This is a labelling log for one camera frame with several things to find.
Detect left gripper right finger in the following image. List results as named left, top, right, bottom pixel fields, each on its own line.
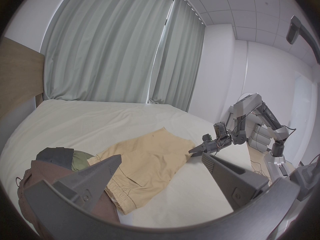
left=201, top=152, right=271, bottom=213

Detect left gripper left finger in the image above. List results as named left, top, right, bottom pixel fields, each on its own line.
left=52, top=154, right=123, bottom=211

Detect tan shorts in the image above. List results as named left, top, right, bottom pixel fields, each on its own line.
left=86, top=126, right=196, bottom=215

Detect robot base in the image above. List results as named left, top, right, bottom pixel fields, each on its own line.
left=264, top=154, right=320, bottom=202

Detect bed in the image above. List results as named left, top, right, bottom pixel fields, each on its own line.
left=0, top=36, right=252, bottom=228

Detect olive green garment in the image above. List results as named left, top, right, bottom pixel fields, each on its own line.
left=71, top=151, right=97, bottom=172

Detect black garment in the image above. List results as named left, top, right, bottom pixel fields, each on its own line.
left=36, top=147, right=75, bottom=171

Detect brown garment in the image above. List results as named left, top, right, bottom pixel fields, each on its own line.
left=15, top=160, right=121, bottom=238

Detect pale green curtain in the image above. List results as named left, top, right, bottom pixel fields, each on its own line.
left=149, top=0, right=207, bottom=113
left=40, top=0, right=177, bottom=102

